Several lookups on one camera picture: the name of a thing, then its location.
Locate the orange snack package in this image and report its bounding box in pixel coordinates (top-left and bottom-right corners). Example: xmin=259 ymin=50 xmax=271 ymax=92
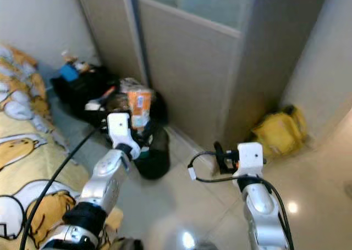
xmin=128 ymin=88 xmax=153 ymax=131

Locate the beige sliding door wardrobe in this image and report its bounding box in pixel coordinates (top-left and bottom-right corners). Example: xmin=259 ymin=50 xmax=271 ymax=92
xmin=74 ymin=0 xmax=333 ymax=152

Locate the yellow cartoon print blanket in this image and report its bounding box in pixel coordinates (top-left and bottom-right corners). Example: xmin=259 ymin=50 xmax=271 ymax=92
xmin=0 ymin=41 xmax=124 ymax=250

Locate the black cable with white plug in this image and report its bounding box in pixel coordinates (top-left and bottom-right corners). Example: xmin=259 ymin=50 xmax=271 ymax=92
xmin=187 ymin=150 xmax=241 ymax=183

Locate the small brown white toy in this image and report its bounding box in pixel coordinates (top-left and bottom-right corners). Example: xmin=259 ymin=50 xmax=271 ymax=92
xmin=62 ymin=49 xmax=93 ymax=74

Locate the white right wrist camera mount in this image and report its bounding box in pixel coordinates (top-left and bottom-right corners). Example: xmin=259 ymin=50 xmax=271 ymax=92
xmin=233 ymin=142 xmax=265 ymax=179

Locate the black trash bin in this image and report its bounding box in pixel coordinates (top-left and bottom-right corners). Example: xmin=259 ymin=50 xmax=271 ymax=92
xmin=132 ymin=118 xmax=172 ymax=180

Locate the white and orange item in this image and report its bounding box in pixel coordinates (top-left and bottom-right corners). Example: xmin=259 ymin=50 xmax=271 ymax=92
xmin=85 ymin=86 xmax=117 ymax=111

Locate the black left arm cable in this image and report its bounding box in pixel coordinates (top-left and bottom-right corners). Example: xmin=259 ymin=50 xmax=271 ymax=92
xmin=19 ymin=126 xmax=109 ymax=250

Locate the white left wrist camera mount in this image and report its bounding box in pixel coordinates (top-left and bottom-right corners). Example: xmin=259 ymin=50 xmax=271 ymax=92
xmin=106 ymin=112 xmax=142 ymax=162

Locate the small blue item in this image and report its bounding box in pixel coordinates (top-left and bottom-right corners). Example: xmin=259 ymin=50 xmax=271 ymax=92
xmin=60 ymin=63 xmax=81 ymax=82

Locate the yellow bag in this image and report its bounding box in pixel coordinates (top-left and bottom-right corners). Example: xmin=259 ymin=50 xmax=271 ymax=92
xmin=251 ymin=104 xmax=310 ymax=157

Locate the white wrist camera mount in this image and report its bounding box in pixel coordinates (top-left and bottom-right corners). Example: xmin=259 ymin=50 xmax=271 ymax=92
xmin=106 ymin=112 xmax=142 ymax=162
xmin=233 ymin=142 xmax=265 ymax=179

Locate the black storage basket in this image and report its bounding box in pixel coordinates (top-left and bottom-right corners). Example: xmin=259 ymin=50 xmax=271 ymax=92
xmin=51 ymin=65 xmax=144 ymax=127

